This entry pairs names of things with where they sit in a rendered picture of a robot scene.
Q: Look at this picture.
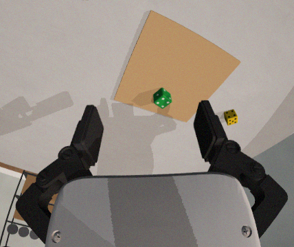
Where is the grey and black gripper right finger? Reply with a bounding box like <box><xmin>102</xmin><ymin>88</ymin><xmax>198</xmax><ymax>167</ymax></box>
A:
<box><xmin>194</xmin><ymin>100</ymin><xmax>288</xmax><ymax>239</ymax></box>

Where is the green die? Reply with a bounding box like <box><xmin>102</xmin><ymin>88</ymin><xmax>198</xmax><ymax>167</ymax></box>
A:
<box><xmin>153</xmin><ymin>88</ymin><xmax>172</xmax><ymax>109</ymax></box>

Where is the yellow die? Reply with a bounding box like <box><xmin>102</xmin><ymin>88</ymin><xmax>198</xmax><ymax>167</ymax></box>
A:
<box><xmin>224</xmin><ymin>109</ymin><xmax>238</xmax><ymax>126</ymax></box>

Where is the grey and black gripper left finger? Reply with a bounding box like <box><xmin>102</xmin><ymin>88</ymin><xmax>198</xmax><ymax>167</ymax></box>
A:
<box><xmin>16</xmin><ymin>105</ymin><xmax>104</xmax><ymax>244</ymax></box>

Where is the tan square mat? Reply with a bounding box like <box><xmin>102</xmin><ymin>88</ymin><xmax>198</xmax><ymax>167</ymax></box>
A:
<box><xmin>114</xmin><ymin>10</ymin><xmax>241</xmax><ymax>122</ymax></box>

